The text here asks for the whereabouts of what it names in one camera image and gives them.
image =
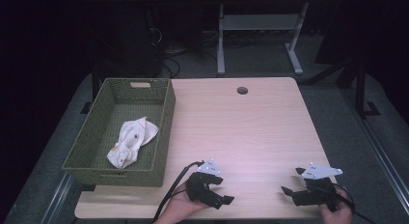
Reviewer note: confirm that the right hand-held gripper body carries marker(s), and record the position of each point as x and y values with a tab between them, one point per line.
316	195

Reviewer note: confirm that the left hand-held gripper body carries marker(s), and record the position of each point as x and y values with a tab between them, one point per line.
197	187

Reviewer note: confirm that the white printed cloth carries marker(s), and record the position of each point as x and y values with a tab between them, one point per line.
131	140

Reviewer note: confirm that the green woven basket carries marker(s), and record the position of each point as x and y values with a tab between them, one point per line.
96	134

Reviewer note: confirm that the person's left hand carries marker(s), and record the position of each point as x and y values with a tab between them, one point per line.
180	206

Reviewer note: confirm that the person's right hand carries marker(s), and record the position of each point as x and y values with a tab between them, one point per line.
339	216

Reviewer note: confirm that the black metal stand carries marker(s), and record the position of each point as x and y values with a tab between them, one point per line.
360	89

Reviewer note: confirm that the dark computer tower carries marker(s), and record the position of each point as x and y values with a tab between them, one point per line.
135	50

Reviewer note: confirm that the metal floor rail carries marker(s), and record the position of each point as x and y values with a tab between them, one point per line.
58	198
379	146

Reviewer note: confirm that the grey metal desk frame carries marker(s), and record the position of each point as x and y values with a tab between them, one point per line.
257	22

